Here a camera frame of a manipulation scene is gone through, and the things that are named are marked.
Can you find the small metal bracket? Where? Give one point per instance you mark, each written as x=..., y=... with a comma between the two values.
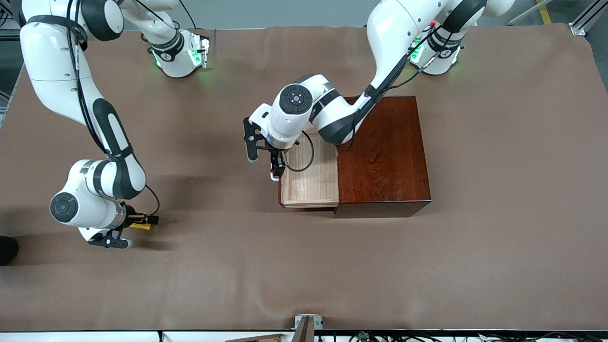
x=308, y=320

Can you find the yellow block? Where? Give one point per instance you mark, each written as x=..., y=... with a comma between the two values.
x=141, y=226

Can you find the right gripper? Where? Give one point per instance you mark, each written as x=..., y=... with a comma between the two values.
x=132, y=217

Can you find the dark brown wooden cabinet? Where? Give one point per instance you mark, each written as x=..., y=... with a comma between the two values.
x=384, y=152

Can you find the black shoe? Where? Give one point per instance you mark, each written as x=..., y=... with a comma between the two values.
x=5, y=249

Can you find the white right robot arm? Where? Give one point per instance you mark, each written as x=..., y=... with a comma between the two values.
x=52, y=71

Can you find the green-lit connector box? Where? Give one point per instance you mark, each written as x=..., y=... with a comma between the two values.
x=198, y=50
x=417, y=52

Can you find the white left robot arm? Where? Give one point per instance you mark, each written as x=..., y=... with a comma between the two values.
x=394, y=28

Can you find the brown table mat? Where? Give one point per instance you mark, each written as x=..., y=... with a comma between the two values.
x=190, y=285

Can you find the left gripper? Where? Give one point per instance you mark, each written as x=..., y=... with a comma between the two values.
x=277, y=157

